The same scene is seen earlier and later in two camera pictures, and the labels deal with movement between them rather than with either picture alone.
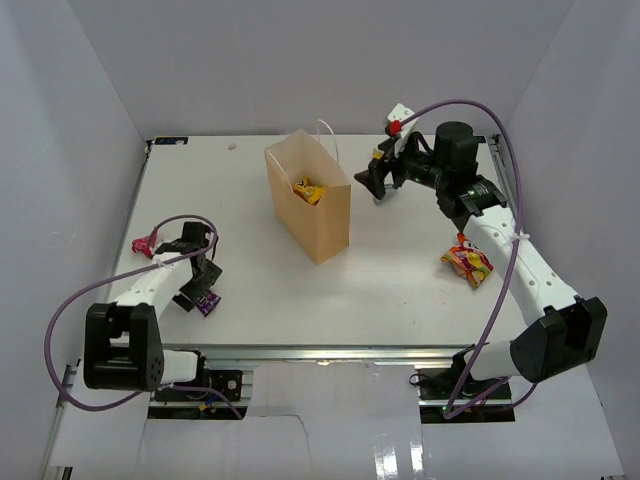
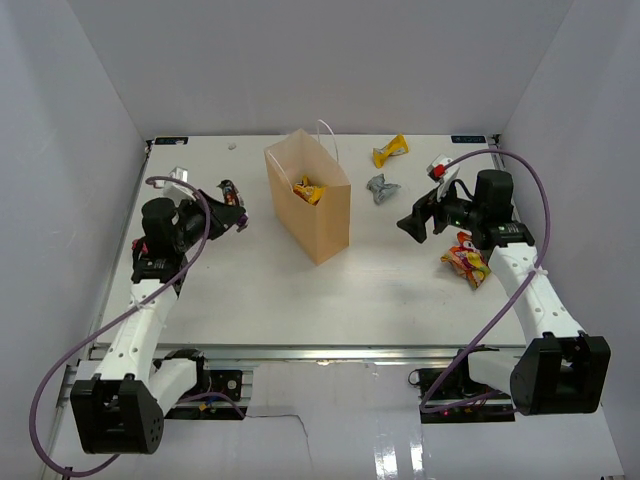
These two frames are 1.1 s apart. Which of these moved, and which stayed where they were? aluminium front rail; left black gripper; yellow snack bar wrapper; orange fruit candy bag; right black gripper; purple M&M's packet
Moved: left black gripper; purple M&M's packet; right black gripper
Stayed: orange fruit candy bag; yellow snack bar wrapper; aluminium front rail
